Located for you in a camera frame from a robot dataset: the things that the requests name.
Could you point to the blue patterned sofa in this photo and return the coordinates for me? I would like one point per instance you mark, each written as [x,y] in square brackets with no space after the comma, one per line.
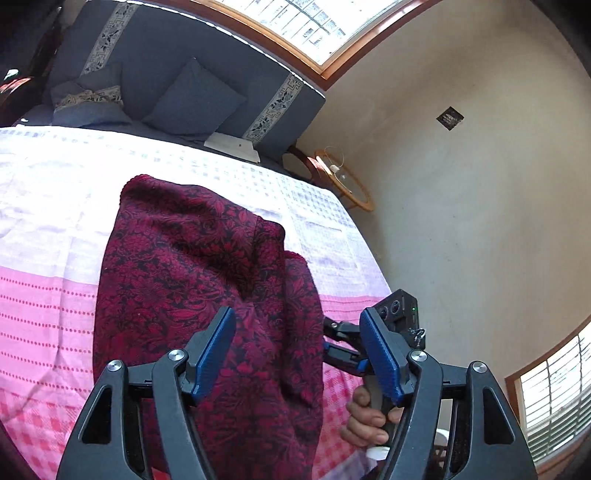
[152,55]

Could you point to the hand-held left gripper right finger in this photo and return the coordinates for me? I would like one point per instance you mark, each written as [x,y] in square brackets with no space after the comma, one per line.
[383,355]

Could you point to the window with blinds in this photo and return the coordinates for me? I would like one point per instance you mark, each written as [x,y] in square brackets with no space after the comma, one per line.
[554,401]

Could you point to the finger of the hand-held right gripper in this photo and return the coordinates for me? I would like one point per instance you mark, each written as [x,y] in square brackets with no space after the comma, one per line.
[339,330]
[339,357]

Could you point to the dark wall switch plate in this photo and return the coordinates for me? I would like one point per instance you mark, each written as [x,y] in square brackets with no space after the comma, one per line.
[449,118]

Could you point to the wooden framed window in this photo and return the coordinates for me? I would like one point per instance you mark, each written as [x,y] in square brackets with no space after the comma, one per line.
[323,32]

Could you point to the round wooden side table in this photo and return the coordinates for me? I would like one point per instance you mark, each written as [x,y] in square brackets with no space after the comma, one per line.
[355,189]

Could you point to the blue pillow with patterned band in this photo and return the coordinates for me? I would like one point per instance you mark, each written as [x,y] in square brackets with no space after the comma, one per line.
[87,99]

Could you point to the pink white checkered bedsheet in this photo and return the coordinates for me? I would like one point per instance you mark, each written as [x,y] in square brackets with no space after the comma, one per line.
[46,230]

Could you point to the person's right hand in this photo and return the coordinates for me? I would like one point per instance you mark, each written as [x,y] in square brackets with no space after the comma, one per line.
[364,422]

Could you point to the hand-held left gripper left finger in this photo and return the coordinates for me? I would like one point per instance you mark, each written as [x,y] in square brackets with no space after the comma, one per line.
[212,355]

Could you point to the plain blue pillow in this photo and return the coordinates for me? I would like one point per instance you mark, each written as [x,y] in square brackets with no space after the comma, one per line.
[194,101]

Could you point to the white paper sheet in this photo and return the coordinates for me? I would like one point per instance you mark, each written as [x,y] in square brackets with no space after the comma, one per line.
[231,145]

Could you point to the dark red floral dress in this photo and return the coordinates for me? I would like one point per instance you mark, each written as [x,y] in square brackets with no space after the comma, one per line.
[184,277]

